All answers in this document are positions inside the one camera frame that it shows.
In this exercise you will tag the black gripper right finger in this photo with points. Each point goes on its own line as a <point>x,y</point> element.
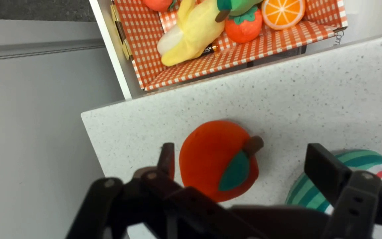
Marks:
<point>354,207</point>

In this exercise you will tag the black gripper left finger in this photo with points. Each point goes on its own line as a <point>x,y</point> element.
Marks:
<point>169,207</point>

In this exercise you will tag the orange round plush toy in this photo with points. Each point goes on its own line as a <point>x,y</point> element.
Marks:
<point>208,154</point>

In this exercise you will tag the wooden drawer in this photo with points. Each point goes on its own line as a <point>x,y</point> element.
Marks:
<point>112,53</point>

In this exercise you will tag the yellow banana plush toy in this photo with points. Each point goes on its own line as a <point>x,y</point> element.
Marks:
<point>191,34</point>

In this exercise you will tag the red persimmon plush toy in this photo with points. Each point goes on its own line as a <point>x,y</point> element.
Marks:
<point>244,27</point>

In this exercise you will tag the small orange plush toy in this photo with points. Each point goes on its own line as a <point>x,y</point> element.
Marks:
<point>158,4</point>

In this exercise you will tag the orange slice plush toy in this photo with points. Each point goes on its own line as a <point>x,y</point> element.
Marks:
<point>284,13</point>

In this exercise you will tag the teal striped watermelon plush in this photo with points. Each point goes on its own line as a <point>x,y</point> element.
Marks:
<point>364,159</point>

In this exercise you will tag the grey appliance cabinet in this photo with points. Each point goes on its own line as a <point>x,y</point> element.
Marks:
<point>32,132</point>

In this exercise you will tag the orange gingham basket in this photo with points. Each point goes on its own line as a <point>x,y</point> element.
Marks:
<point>244,57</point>

